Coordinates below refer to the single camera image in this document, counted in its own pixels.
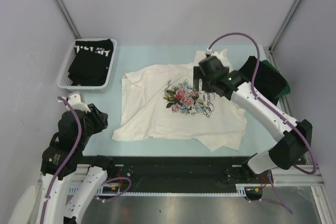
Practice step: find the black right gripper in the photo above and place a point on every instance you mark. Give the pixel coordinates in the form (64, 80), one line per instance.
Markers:
(198, 74)

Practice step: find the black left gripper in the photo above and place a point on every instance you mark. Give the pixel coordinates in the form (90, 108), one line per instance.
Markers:
(101, 118)

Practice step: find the white floral print t-shirt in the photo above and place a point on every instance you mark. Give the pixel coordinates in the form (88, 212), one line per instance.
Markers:
(162, 101)

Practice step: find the white plastic laundry basket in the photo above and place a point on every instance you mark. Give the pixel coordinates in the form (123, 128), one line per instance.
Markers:
(63, 80)

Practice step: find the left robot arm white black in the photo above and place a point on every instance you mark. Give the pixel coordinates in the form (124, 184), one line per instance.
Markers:
(61, 158)

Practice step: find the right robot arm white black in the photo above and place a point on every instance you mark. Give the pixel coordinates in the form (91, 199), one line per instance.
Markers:
(293, 137)

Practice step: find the black t-shirt white lettering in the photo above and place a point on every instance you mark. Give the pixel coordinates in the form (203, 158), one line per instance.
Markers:
(91, 62)

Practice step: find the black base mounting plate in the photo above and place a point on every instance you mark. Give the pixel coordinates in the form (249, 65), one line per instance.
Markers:
(189, 175)

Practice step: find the folded black t-shirt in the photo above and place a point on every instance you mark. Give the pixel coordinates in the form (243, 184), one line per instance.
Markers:
(263, 78)

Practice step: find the folded green t-shirt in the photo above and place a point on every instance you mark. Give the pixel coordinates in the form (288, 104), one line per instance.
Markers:
(280, 83)

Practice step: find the light blue cable duct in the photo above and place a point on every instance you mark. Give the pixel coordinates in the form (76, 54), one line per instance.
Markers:
(239, 191)

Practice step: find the right rear aluminium post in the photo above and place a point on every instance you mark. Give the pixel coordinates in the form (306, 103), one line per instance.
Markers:
(284, 25)

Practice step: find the aluminium post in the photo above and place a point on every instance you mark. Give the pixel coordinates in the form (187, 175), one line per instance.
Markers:
(284, 25)
(60, 4)

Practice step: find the aluminium front frame rail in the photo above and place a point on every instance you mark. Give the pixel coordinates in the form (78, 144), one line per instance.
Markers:
(292, 177)

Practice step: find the left rear aluminium post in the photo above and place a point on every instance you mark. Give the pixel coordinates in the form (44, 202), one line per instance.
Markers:
(60, 4)

